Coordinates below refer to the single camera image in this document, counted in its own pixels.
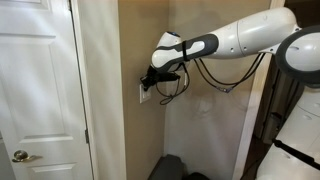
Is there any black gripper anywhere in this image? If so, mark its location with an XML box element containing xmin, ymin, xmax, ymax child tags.
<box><xmin>139</xmin><ymin>65</ymin><xmax>162</xmax><ymax>92</ymax></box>

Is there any dark grey box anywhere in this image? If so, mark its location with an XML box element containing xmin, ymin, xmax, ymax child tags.
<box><xmin>147</xmin><ymin>153</ymin><xmax>188</xmax><ymax>180</ymax></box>

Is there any black rounded object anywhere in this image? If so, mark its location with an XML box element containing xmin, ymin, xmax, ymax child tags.
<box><xmin>182</xmin><ymin>171</ymin><xmax>211</xmax><ymax>180</ymax></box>

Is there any white panelled door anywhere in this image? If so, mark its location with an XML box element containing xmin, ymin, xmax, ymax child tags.
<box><xmin>0</xmin><ymin>0</ymin><xmax>95</xmax><ymax>180</ymax></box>

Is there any white doorway trim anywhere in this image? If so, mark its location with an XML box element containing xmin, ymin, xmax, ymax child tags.
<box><xmin>231</xmin><ymin>0</ymin><xmax>286</xmax><ymax>180</ymax></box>

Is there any dark wooden furniture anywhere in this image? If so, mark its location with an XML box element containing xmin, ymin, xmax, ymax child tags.
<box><xmin>240</xmin><ymin>0</ymin><xmax>320</xmax><ymax>180</ymax></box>

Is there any white light switch plate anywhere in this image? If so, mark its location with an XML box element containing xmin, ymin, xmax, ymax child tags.
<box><xmin>139</xmin><ymin>83</ymin><xmax>152</xmax><ymax>105</ymax></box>

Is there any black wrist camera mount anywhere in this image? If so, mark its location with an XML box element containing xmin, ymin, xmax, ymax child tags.
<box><xmin>159</xmin><ymin>71</ymin><xmax>182</xmax><ymax>83</ymax></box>

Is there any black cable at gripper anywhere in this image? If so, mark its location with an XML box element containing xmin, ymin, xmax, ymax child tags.
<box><xmin>155</xmin><ymin>62</ymin><xmax>191</xmax><ymax>106</ymax></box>

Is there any white door frame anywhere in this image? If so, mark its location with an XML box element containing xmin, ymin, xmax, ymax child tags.
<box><xmin>69</xmin><ymin>0</ymin><xmax>128</xmax><ymax>180</ymax></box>

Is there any black velcro strap on forearm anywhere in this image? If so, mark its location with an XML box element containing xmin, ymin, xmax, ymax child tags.
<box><xmin>181</xmin><ymin>40</ymin><xmax>189</xmax><ymax>62</ymax></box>

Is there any long black looping cable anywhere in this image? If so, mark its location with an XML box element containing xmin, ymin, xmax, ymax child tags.
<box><xmin>193</xmin><ymin>52</ymin><xmax>267</xmax><ymax>94</ymax></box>

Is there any metal lever door handle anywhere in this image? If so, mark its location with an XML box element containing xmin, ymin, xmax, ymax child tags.
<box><xmin>11</xmin><ymin>149</ymin><xmax>44</xmax><ymax>164</ymax></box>

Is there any black strap on robot base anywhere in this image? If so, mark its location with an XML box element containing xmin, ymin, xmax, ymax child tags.
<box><xmin>272</xmin><ymin>138</ymin><xmax>320</xmax><ymax>172</ymax></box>

